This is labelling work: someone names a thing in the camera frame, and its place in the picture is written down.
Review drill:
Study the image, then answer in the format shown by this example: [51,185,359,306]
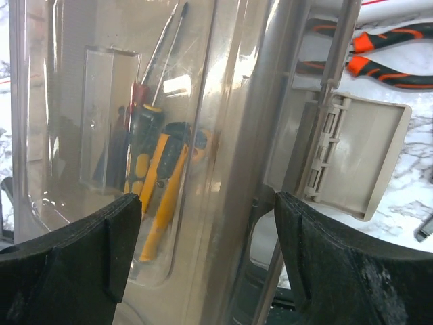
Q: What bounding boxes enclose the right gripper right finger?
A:
[274,192,432,324]

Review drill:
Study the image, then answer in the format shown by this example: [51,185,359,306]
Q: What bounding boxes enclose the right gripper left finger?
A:
[1,194,141,324]

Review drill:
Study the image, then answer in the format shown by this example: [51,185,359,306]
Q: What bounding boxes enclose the yellow black screwdriver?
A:
[123,3,179,194]

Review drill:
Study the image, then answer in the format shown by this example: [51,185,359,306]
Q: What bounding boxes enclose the blue handled screwdriver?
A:
[93,3,180,183]

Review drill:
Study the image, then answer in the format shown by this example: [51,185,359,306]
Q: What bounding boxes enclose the brown translucent tool box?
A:
[9,1,411,324]

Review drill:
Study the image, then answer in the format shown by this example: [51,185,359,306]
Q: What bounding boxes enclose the black needle nose pliers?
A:
[414,214,433,242]

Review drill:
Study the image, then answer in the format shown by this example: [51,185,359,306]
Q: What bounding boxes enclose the orange handled pliers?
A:
[297,18,433,91]

